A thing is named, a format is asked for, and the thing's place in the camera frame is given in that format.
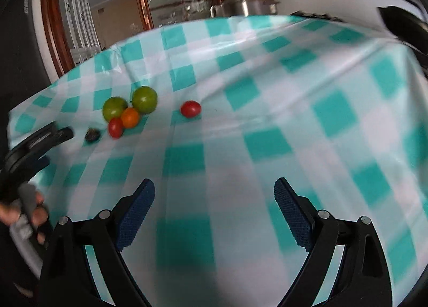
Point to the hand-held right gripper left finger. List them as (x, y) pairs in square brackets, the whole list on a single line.
[(138, 206)]

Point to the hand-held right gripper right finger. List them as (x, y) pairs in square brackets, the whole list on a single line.
[(291, 206)]

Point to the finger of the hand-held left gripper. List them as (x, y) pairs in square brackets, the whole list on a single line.
[(35, 163), (57, 135)]

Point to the dark round fruit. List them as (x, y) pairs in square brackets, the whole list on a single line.
[(92, 135)]

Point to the small red tomato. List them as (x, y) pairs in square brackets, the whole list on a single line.
[(190, 108), (115, 128)]

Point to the green apple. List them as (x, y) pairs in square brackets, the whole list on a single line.
[(144, 99), (115, 108)]

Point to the orange mandarin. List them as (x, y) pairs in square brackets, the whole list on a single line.
[(130, 118)]

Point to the person's left hand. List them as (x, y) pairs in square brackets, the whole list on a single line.
[(38, 215)]

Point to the dark appliance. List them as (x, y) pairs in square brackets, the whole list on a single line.
[(20, 52)]

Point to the white cabinet doors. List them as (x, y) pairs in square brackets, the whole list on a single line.
[(78, 26)]

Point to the dark flat object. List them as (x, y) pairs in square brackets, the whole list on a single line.
[(316, 15)]

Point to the steel pot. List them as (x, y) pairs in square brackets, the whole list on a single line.
[(249, 6)]

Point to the black pan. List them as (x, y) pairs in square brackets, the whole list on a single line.
[(404, 29)]

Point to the brown wooden door frame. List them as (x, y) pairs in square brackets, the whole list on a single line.
[(50, 26)]

